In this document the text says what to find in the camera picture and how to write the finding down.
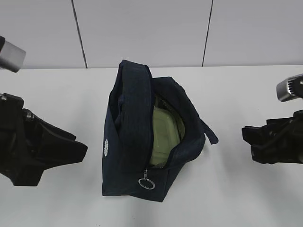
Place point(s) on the dark blue lunch bag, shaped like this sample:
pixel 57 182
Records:
pixel 129 135

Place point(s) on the green lid glass container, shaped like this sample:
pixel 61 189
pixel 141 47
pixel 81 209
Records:
pixel 168 131

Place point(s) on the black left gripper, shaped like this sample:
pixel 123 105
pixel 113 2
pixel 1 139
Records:
pixel 27 143

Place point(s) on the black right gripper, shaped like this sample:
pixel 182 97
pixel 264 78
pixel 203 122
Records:
pixel 279 141

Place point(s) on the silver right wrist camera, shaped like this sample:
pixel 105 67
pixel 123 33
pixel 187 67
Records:
pixel 289 89

